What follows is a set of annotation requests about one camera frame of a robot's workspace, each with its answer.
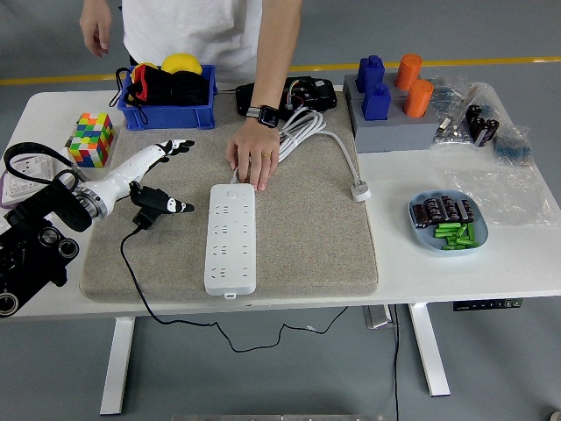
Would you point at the person's left hand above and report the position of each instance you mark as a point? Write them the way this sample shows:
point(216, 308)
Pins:
point(254, 147)

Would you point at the person's right hand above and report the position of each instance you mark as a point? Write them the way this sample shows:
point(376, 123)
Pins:
point(96, 30)

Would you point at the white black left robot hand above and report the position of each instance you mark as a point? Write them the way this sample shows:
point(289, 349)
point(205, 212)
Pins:
point(118, 180)

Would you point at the white power strip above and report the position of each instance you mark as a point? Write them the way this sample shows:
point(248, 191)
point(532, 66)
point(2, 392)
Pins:
point(230, 245)

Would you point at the person's right forearm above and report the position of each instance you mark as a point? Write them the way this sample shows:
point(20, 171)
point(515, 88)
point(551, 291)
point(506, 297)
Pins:
point(96, 5)

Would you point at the person's left forearm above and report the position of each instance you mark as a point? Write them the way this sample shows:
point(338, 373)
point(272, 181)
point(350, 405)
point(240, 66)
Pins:
point(276, 66)

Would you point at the black wrist watch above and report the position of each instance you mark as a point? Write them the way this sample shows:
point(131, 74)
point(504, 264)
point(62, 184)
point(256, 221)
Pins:
point(265, 116)

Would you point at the multicolour puzzle cube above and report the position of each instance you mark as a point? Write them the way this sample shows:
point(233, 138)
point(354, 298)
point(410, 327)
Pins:
point(94, 140)

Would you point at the blue plastic bin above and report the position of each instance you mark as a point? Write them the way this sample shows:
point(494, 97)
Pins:
point(166, 118)

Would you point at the black electronic device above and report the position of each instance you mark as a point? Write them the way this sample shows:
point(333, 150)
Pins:
point(324, 94)

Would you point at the black pouch with red trim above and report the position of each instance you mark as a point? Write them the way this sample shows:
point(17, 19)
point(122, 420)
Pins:
point(184, 90)

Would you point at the yellow ball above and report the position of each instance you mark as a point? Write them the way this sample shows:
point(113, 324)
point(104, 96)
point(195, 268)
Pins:
point(182, 63)

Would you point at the grey-brown mat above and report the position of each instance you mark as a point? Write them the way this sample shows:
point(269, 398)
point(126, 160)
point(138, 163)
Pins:
point(307, 245)

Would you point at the blue block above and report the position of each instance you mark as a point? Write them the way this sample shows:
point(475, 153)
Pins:
point(370, 72)
point(376, 103)

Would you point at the grey block holder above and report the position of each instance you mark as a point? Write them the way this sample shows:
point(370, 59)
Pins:
point(394, 136)

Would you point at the orange cylinder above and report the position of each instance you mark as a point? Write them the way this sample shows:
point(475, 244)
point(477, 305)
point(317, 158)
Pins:
point(417, 98)
point(408, 70)

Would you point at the black cylindrical capacitor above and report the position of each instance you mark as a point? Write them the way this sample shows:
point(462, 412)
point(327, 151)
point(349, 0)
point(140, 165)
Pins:
point(465, 210)
point(421, 216)
point(448, 207)
point(433, 208)

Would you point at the white table leg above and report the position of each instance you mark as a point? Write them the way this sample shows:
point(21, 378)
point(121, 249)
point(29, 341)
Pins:
point(117, 364)
point(429, 351)

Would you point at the light blue plate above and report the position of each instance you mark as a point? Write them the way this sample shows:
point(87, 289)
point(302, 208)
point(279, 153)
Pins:
point(423, 239)

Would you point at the clear bag of silver parts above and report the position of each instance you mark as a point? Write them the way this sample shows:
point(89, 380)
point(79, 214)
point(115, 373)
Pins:
point(451, 136)

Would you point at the clear bag of blue parts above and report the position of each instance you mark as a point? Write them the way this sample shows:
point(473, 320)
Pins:
point(513, 147)
point(449, 90)

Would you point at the green cylindrical battery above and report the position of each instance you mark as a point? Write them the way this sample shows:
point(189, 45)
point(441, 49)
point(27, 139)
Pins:
point(471, 232)
point(458, 240)
point(458, 246)
point(447, 227)
point(445, 234)

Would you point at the clear bag of black capacitors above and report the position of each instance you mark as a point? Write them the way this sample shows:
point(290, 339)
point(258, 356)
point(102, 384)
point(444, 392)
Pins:
point(482, 125)

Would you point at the empty clear plastic bag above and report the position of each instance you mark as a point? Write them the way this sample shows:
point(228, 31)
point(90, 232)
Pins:
point(499, 197)

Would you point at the black table control panel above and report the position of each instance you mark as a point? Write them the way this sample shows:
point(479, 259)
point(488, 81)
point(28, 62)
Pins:
point(486, 304)

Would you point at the silver metal bracket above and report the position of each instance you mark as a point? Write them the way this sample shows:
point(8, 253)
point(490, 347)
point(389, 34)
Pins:
point(377, 316)

